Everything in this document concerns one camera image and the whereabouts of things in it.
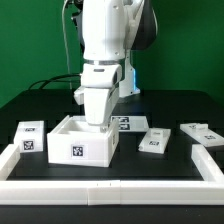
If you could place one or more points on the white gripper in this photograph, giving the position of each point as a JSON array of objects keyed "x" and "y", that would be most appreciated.
[{"x": 99, "y": 92}]

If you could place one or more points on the white cabinet body box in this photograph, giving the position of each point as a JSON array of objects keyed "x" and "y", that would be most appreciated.
[{"x": 74, "y": 142}]

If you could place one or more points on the white cabinet door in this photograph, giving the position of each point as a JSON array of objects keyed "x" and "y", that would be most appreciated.
[
  {"x": 202, "y": 134},
  {"x": 155, "y": 140}
]

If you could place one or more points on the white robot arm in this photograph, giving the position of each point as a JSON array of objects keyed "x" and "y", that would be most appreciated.
[{"x": 109, "y": 31}]

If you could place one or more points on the white cabinet top block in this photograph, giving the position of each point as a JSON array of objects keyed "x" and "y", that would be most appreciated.
[{"x": 29, "y": 136}]

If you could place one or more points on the white flat marker plate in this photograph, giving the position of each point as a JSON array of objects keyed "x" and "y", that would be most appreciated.
[{"x": 132, "y": 123}]

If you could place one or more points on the white U-shaped fence frame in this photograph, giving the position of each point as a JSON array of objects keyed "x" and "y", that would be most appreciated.
[{"x": 208, "y": 191}]

